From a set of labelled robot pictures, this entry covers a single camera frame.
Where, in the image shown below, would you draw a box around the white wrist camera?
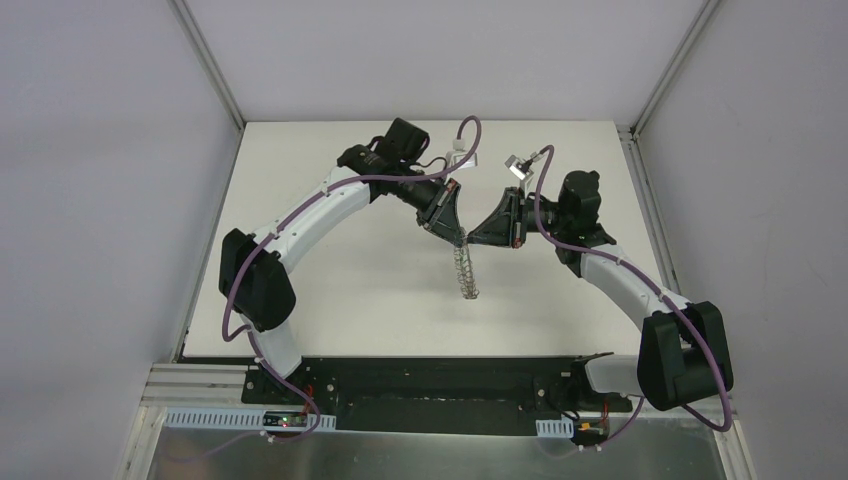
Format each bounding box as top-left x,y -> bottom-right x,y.
505,153 -> 538,182
445,147 -> 478,174

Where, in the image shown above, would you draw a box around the metal disc with key rings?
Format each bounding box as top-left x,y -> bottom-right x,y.
453,245 -> 479,300

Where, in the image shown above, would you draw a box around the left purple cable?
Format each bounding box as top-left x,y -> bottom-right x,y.
221,116 -> 484,444

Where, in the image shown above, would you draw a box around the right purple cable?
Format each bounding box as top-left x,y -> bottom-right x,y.
529,145 -> 735,433

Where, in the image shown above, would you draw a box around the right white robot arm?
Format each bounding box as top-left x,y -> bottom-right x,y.
468,171 -> 734,417

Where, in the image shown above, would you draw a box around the left controller board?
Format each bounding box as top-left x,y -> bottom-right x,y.
262,410 -> 310,432

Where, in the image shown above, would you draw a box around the aluminium frame rail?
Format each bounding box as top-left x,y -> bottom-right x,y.
167,0 -> 247,133

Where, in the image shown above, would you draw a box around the purple cable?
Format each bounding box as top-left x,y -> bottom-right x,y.
529,145 -> 735,433
221,116 -> 484,444

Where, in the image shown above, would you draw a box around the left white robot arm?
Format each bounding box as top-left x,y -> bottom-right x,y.
218,115 -> 482,405

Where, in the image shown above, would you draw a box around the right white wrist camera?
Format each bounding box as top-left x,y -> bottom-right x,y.
505,153 -> 538,182

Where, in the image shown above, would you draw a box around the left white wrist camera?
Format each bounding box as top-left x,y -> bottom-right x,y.
445,147 -> 478,174

